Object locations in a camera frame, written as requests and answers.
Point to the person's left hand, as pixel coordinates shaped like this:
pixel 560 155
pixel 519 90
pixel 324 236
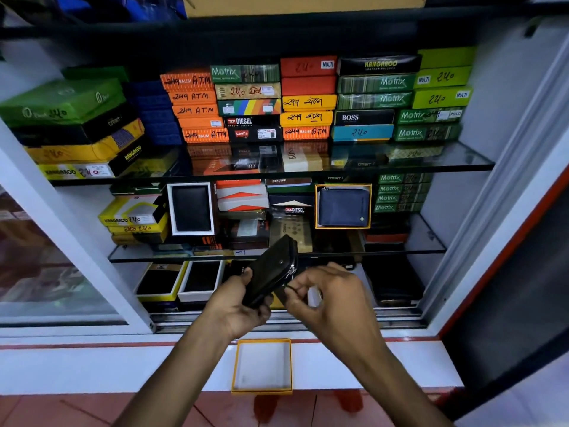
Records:
pixel 226 306

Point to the person's right hand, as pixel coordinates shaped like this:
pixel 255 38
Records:
pixel 342 306

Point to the person's right thumb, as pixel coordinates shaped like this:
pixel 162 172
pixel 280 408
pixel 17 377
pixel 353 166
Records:
pixel 298 304

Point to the person's left thumb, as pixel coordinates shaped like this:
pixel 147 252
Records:
pixel 246 280

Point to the black zip wallet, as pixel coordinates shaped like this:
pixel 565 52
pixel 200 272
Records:
pixel 271 269

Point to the person's right forearm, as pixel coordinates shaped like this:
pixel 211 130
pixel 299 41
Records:
pixel 391 386

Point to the person's left forearm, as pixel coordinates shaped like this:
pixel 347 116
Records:
pixel 178 377

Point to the flat black wallet, white box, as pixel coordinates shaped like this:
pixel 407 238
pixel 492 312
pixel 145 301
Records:
pixel 201 277

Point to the metal sliding door track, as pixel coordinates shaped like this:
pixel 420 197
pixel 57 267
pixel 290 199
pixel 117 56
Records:
pixel 355 320

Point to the empty yellow-edged box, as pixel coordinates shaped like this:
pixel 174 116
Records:
pixel 262 366

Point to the heap of assorted wallet packs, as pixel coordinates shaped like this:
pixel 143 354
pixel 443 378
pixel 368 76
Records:
pixel 249 204

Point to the black wallet in yellow box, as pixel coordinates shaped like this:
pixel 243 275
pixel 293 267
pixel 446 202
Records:
pixel 159 280

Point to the black wallet in white box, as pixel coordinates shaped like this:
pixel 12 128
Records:
pixel 191 208

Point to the blue wallet in yellow box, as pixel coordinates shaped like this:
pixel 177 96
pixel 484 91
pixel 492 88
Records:
pixel 343 207

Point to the short glass shelf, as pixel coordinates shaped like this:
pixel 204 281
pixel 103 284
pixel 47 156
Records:
pixel 422 244

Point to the black and yellow wallet box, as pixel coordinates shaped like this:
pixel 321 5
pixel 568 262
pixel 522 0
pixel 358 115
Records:
pixel 129 157

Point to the stack of blue boxes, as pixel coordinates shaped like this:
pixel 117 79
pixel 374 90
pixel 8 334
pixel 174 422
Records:
pixel 155 113

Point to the stacks of colourful wallet boxes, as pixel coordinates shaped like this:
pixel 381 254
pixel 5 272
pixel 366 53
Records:
pixel 311 97

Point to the sliding glass cabinet door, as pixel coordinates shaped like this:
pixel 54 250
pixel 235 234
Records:
pixel 44 262

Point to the thick glass shelf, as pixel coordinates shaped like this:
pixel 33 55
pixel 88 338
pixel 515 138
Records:
pixel 444 162

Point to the large yellow wallet box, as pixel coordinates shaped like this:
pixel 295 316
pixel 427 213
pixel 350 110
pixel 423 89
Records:
pixel 84 148

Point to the large black wallet box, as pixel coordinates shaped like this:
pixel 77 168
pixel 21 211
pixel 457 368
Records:
pixel 89 128

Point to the large green wallet box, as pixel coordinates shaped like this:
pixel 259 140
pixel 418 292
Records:
pixel 57 102

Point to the brown cardboard box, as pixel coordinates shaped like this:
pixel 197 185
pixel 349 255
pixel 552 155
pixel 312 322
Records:
pixel 302 5

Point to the blue plastic bags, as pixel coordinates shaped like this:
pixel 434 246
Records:
pixel 89 6

